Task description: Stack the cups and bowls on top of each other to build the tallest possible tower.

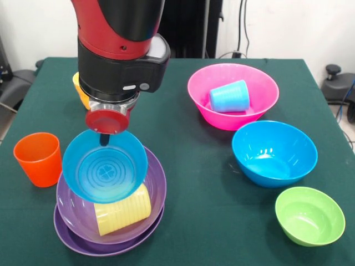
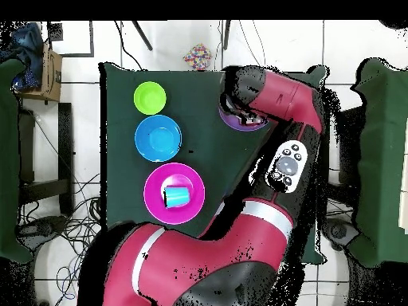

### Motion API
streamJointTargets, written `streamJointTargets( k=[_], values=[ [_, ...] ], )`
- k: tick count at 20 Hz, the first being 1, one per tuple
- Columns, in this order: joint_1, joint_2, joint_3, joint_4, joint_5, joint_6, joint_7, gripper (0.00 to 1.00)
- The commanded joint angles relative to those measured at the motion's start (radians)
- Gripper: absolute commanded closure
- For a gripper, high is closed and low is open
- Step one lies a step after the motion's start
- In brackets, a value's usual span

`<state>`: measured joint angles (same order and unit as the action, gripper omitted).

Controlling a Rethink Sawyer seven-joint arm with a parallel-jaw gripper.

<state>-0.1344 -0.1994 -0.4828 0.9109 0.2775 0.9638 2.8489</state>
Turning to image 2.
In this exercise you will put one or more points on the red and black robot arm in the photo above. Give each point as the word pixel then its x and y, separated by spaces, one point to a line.
pixel 223 255

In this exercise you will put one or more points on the large blue bowl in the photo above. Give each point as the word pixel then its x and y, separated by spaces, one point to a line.
pixel 158 138

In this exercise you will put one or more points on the pink bowl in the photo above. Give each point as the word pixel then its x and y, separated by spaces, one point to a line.
pixel 154 194

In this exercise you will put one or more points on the colourful patterned box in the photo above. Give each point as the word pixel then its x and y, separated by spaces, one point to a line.
pixel 197 57

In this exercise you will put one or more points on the blue cloth bundle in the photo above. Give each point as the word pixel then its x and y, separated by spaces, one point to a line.
pixel 25 41

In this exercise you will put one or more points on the dark green table cloth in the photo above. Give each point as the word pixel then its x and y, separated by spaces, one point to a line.
pixel 127 191

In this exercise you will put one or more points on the purple bowl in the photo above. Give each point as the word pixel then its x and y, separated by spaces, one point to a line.
pixel 231 122

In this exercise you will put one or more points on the green bowl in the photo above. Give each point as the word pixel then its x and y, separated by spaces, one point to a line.
pixel 149 98

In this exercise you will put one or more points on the cardboard box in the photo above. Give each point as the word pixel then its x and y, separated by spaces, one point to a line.
pixel 52 76

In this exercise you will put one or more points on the black stool frame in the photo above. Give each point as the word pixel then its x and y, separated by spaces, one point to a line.
pixel 65 143

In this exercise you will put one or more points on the black tripod leg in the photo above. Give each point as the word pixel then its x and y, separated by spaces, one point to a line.
pixel 142 35
pixel 226 35

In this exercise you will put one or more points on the black pedestal leg with caster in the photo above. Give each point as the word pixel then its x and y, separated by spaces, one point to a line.
pixel 44 226
pixel 339 231

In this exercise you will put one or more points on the black floor frame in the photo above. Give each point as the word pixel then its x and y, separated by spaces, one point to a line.
pixel 91 38

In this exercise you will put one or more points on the blue cup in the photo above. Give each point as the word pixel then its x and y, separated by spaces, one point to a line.
pixel 177 197

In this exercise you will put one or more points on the green cloth side table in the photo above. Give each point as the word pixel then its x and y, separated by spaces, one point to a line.
pixel 382 159
pixel 9 159

